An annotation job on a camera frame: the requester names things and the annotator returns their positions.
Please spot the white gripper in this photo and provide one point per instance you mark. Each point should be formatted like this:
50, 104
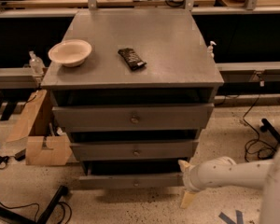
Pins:
189, 178

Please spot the grey bottom drawer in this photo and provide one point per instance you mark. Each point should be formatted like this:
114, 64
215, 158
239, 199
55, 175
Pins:
132, 174

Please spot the grey drawer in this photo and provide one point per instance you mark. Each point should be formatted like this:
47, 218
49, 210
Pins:
142, 150
132, 174
111, 118

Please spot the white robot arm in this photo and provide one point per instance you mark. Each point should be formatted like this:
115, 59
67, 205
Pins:
224, 171

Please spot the grey middle drawer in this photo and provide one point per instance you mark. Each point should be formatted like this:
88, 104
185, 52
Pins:
142, 150

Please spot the grey drawer cabinet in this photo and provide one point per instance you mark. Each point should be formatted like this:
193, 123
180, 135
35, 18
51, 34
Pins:
179, 70

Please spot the grey top drawer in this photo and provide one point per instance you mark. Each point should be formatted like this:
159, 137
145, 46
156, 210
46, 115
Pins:
111, 118

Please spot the black stand leg right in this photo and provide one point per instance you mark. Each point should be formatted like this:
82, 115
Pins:
267, 127

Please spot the black stand leg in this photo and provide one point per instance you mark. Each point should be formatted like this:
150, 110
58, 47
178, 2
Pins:
267, 127
9, 215

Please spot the black snack bar wrapper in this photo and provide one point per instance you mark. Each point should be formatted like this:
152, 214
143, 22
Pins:
131, 58

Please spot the white pump bottle right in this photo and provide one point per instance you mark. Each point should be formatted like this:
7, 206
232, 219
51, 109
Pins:
210, 48

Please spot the brown cardboard box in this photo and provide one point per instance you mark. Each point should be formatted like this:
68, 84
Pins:
42, 148

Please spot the black power adapter left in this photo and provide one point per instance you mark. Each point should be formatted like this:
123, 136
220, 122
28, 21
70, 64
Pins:
19, 156

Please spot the white bowl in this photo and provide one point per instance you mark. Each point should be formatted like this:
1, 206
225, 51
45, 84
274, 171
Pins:
70, 53

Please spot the clear sanitizer bottle left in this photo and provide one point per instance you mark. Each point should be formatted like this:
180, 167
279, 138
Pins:
36, 64

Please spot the black stand leg left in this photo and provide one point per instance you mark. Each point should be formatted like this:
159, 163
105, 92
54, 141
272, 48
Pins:
9, 215

